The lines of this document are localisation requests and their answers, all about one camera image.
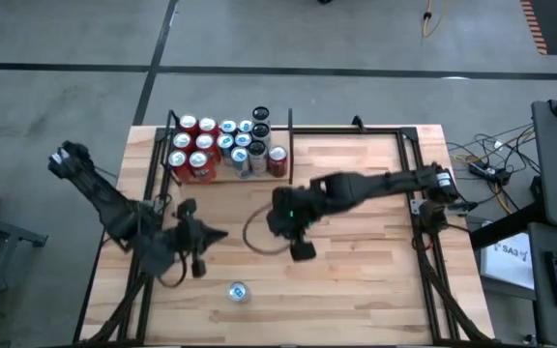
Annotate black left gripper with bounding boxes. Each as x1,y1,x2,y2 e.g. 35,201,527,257
161,217,230,279

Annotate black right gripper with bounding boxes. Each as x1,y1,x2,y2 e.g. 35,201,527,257
266,186,332,263

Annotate red Fanta strawberry can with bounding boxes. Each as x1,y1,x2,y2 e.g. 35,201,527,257
188,150,218,184
194,132,222,160

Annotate red soda can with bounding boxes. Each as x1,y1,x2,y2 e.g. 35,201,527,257
267,145,289,179
178,114,201,138

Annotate red Coca-Cola Zero can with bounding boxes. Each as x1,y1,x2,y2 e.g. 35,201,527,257
167,149,192,184

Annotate black-topped slim can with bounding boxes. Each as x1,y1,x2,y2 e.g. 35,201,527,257
248,139,269,177

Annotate Celsius Peach Vibe can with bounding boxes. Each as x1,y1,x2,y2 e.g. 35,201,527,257
251,122,273,144

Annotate white Celsius can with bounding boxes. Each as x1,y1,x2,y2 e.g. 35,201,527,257
251,105,272,126

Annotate grey side table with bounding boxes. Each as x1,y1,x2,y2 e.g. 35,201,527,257
0,207,49,347

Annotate black power strip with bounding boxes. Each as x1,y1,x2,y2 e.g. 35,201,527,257
469,161,513,188

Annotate black desk leg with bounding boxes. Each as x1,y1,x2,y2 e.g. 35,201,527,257
469,200,548,250

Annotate white SA3 sign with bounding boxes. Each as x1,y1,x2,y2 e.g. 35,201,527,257
480,231,536,291

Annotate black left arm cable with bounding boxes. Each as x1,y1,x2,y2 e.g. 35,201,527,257
156,250,189,290

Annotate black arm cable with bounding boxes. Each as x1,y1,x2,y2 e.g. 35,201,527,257
242,202,293,256
156,250,189,290

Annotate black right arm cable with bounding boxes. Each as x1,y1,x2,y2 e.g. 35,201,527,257
242,202,293,256

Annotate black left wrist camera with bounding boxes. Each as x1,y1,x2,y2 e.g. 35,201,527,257
176,197,198,219

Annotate tangled floor cables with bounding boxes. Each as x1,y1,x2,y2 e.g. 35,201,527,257
445,123,545,217

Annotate yellow cable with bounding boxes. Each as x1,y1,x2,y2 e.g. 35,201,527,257
421,0,449,39

